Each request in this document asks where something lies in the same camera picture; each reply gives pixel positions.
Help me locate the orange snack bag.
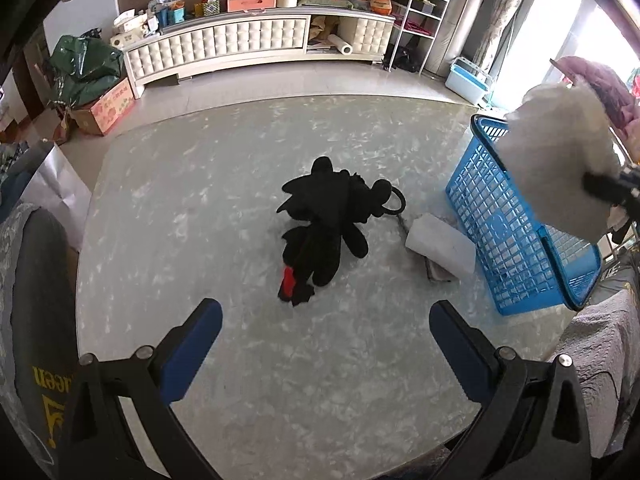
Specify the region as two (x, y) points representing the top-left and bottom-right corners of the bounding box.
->
(370, 0), (393, 15)

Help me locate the person in black shirt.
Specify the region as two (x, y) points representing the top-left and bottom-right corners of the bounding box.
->
(1, 203), (78, 479)

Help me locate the cardboard box with print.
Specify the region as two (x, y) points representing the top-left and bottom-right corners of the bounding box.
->
(70, 78), (134, 136)

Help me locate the pink storage box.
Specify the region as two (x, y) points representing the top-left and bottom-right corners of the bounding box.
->
(227, 0), (277, 13)

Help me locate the clothes drying rack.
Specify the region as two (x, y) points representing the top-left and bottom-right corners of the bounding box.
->
(550, 56), (639, 164)

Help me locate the white paper roll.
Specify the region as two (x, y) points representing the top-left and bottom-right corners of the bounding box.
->
(328, 35), (352, 55)

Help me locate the light blue storage bin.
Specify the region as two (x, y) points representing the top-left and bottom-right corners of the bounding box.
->
(445, 56), (494, 105)

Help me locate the black rubber ring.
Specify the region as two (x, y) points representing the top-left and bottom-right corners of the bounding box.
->
(374, 185), (407, 219)

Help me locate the black plush toy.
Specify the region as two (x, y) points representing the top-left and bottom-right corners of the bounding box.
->
(277, 156), (406, 307)

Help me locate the blue plastic basket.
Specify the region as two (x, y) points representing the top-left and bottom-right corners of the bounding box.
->
(446, 114), (602, 315)

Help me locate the white fuzzy cloth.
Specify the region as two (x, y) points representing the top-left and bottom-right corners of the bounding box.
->
(497, 82), (620, 244)

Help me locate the green plastic bag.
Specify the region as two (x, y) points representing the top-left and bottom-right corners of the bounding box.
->
(50, 35), (125, 108)

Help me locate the white metal shelf rack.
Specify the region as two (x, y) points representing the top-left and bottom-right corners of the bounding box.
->
(386, 0), (451, 74)

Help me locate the white tufted TV cabinet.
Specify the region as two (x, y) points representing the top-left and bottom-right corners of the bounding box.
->
(124, 6), (395, 99)

